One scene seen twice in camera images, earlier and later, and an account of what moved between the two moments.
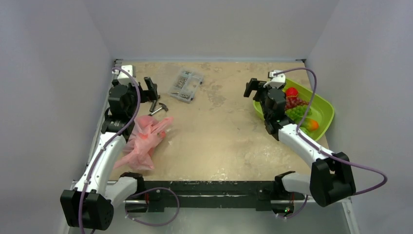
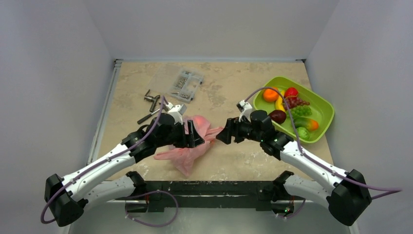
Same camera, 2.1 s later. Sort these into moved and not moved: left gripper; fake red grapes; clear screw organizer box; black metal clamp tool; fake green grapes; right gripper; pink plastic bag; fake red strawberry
Moved: pink plastic bag; left gripper; right gripper
Not moved: fake green grapes; fake red strawberry; clear screw organizer box; fake red grapes; black metal clamp tool
